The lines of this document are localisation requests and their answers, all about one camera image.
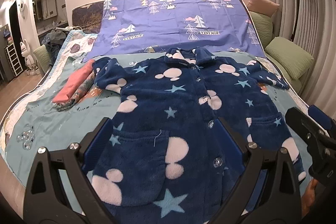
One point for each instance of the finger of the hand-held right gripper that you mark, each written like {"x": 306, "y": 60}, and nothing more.
{"x": 309, "y": 134}
{"x": 321, "y": 120}

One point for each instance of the white cat figurine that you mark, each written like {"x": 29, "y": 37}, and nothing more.
{"x": 27, "y": 56}

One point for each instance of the beige pleated curtain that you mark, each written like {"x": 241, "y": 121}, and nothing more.
{"x": 312, "y": 16}

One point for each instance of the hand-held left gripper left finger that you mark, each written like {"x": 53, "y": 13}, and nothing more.
{"x": 92, "y": 146}

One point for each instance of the white patchwork quilt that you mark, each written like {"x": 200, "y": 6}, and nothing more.
{"x": 76, "y": 45}

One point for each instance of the pile of grey-blue clothes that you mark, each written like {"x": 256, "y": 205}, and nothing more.
{"x": 55, "y": 40}

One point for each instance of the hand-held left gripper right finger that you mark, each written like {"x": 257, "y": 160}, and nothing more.
{"x": 236, "y": 146}

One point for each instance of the navy fleece pajama jacket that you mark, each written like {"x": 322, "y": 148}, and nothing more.
{"x": 183, "y": 98}

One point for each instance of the white bear wall clock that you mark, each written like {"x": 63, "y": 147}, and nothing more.
{"x": 22, "y": 5}

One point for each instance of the green sofa armrest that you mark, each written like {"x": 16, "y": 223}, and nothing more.
{"x": 42, "y": 58}

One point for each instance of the small green cushion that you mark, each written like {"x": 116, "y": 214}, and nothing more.
{"x": 261, "y": 27}

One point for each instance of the pink folded cloth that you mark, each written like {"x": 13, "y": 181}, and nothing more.
{"x": 74, "y": 85}

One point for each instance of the mirrored wall cabinet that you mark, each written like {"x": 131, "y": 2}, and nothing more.
{"x": 44, "y": 6}

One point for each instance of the purple tree-print sheet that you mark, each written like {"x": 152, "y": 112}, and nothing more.
{"x": 168, "y": 22}

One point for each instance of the large green cushion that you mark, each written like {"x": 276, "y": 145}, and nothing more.
{"x": 288, "y": 56}

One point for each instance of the pink pillow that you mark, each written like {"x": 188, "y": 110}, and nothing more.
{"x": 262, "y": 3}

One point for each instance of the person's right hand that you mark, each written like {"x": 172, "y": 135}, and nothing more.
{"x": 309, "y": 195}

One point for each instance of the patterned folded cloth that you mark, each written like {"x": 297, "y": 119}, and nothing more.
{"x": 78, "y": 98}

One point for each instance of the teal printed blanket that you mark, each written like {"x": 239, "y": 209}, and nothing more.
{"x": 65, "y": 129}

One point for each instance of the white shelf rack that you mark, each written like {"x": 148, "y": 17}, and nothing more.
{"x": 13, "y": 60}

